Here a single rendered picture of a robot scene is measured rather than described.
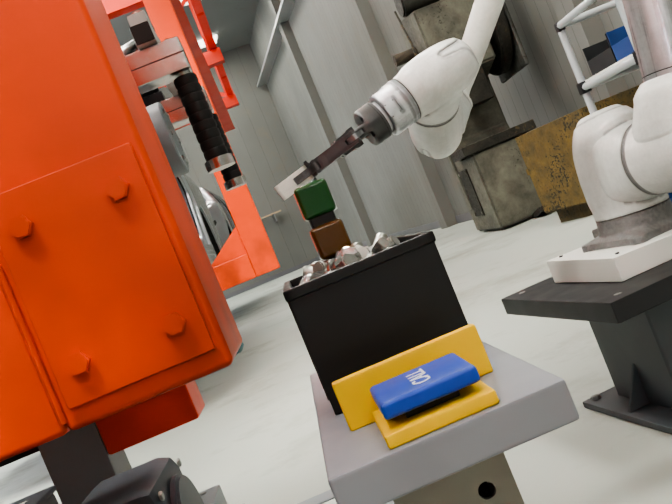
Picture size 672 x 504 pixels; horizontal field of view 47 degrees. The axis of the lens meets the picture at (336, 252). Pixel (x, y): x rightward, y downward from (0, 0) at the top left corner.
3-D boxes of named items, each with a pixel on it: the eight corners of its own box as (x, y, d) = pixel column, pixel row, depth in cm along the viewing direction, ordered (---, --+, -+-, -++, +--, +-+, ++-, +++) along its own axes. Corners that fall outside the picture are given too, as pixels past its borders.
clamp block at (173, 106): (172, 130, 152) (161, 105, 152) (215, 113, 152) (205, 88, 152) (168, 126, 147) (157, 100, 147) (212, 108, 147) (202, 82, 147)
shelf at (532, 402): (318, 397, 93) (308, 374, 93) (448, 342, 94) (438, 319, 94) (344, 523, 50) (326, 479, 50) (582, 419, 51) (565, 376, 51)
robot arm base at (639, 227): (628, 228, 179) (620, 205, 179) (705, 214, 158) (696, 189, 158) (568, 255, 172) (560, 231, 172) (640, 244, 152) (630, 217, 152)
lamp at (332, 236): (320, 261, 93) (308, 230, 93) (351, 248, 94) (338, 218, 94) (322, 261, 89) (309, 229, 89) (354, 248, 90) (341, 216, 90)
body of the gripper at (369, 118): (364, 105, 148) (326, 134, 147) (373, 96, 139) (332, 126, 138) (388, 137, 148) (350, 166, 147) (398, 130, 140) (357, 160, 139)
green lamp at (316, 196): (304, 222, 93) (292, 192, 93) (335, 210, 94) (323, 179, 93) (305, 221, 89) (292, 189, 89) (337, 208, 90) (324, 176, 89)
